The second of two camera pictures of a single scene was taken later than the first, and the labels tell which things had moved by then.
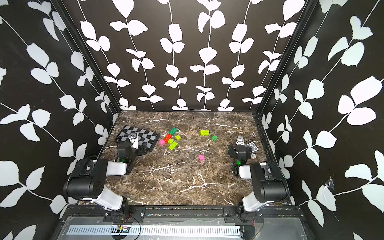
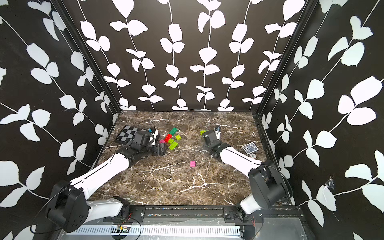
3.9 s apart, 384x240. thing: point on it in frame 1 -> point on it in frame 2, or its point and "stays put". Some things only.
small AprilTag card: (252, 146) stays put
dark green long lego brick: (173, 131) stays put
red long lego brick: (168, 136) stays put
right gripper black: (232, 150) -> (205, 145)
